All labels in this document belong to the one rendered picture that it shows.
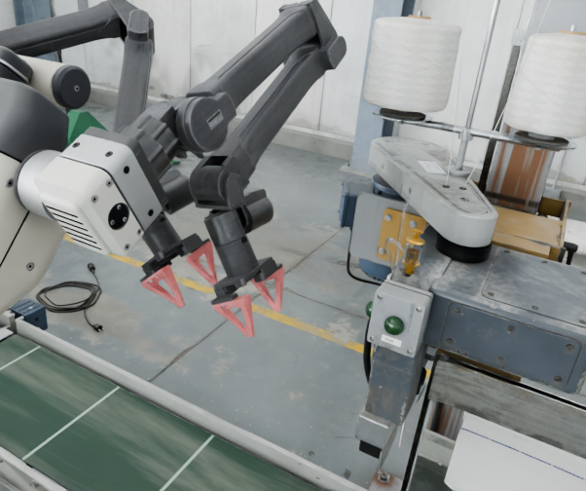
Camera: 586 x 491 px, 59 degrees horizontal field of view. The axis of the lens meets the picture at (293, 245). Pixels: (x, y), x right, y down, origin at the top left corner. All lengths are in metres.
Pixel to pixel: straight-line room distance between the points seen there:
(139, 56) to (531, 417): 1.03
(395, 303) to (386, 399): 0.21
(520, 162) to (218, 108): 0.69
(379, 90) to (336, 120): 5.46
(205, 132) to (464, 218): 0.42
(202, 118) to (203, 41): 6.61
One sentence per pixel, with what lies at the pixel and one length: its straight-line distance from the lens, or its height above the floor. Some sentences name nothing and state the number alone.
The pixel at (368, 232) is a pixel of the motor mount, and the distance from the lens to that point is 1.22.
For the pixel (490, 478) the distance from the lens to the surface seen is 1.19.
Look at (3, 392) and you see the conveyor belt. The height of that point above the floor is 0.38.
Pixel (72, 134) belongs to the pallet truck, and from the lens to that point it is 6.21.
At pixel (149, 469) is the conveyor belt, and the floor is 0.38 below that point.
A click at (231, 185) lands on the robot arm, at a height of 1.43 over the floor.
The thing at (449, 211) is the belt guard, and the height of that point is 1.41.
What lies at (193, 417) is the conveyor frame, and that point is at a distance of 1.90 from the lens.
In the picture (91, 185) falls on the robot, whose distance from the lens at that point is 0.64.
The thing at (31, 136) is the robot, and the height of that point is 1.51.
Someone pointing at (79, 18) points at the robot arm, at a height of 1.62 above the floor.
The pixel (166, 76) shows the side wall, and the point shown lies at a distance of 7.82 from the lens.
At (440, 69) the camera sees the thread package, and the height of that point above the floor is 1.61.
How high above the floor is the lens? 1.70
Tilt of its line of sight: 25 degrees down
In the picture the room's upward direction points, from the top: 6 degrees clockwise
